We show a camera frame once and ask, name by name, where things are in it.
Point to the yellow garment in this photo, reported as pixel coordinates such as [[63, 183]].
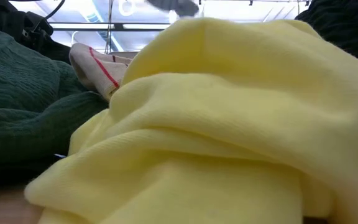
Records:
[[228, 124]]

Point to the beige sock with red trim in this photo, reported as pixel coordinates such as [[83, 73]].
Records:
[[98, 71]]

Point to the dark green garment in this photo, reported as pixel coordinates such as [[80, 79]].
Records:
[[17, 93]]

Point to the dark navy garment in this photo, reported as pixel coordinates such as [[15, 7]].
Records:
[[346, 28]]

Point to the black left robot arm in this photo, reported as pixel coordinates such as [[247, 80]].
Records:
[[11, 21]]

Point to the black overhead crossbar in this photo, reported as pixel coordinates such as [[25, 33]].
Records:
[[118, 26]]

